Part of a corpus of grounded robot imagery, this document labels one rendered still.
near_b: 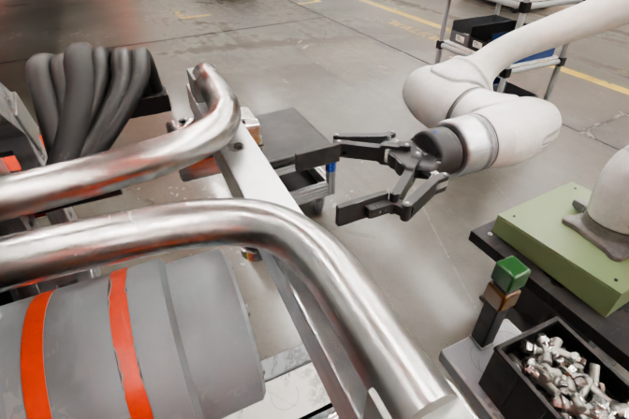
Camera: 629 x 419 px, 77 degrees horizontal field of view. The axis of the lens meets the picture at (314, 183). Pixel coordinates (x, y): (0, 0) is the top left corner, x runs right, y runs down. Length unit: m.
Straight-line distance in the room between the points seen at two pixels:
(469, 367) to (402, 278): 0.74
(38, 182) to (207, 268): 0.12
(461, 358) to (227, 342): 0.60
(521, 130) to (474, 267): 1.04
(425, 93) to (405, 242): 0.99
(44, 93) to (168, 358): 0.21
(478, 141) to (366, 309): 0.47
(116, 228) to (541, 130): 0.60
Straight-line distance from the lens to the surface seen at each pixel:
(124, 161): 0.27
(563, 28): 0.83
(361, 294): 0.17
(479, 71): 0.78
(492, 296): 0.76
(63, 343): 0.31
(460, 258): 1.66
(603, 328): 1.22
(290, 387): 1.19
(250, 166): 0.30
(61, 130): 0.33
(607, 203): 1.25
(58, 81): 0.36
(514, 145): 0.66
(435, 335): 1.41
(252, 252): 0.53
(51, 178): 0.27
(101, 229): 0.22
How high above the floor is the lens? 1.14
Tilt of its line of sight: 36 degrees down
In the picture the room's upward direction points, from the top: straight up
